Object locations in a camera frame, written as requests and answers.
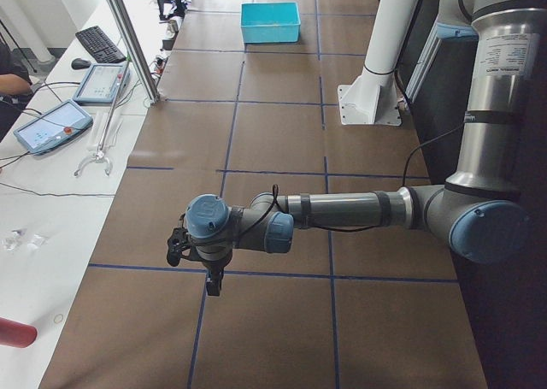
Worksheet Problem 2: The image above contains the silver metal cup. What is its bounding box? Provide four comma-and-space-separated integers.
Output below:
166, 19, 179, 34

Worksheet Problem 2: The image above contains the red cylinder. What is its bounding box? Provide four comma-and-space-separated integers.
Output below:
0, 318, 38, 348

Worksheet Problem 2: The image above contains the black keyboard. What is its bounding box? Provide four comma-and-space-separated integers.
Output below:
75, 26, 126, 63

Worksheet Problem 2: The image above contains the person in black shirt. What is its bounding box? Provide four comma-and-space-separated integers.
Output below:
1, 42, 32, 139

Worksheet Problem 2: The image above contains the teal plastic bin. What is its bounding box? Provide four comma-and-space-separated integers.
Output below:
240, 2, 301, 44

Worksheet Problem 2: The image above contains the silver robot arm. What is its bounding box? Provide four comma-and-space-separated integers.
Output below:
167, 0, 546, 296

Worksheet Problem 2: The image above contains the near teach pendant tablet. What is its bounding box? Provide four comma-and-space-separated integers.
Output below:
14, 99, 93, 156

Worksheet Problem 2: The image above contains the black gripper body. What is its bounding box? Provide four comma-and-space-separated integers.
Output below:
202, 253, 232, 271

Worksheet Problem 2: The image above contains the crumpled clear plastic wrap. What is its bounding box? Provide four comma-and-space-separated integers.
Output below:
2, 228, 49, 252

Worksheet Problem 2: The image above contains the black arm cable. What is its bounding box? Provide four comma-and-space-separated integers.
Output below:
175, 121, 465, 240

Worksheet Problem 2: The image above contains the yellow beetle toy car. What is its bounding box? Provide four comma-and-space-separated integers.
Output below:
250, 20, 283, 26

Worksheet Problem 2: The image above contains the teach pendant tablet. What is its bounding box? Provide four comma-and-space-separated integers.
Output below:
73, 63, 130, 106
14, 99, 93, 156

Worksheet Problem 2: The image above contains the far teach pendant tablet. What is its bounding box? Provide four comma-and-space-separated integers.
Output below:
73, 63, 130, 106

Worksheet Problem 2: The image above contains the aluminium frame post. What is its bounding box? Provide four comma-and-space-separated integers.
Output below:
106, 0, 160, 104

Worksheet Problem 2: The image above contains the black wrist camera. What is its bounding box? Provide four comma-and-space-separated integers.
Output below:
167, 227, 191, 267

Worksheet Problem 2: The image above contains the grey reacher grabber tool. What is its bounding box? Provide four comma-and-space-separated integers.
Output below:
74, 60, 132, 178

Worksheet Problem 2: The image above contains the black computer mouse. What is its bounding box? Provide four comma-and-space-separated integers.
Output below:
71, 58, 91, 70

